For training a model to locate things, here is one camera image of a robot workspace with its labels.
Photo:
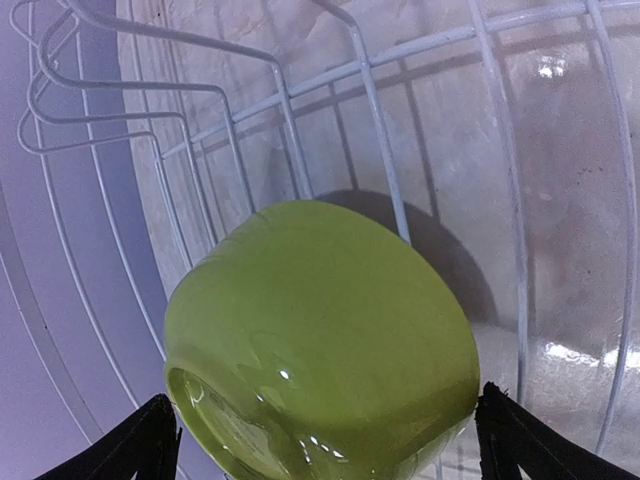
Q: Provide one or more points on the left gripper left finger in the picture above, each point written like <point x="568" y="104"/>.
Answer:
<point x="144" y="446"/>

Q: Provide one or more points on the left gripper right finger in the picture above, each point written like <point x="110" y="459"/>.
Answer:
<point x="514" y="443"/>

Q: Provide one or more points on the green cup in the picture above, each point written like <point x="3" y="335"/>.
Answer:
<point x="314" y="343"/>

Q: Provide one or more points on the white wire dish rack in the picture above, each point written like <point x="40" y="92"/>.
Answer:
<point x="501" y="138"/>

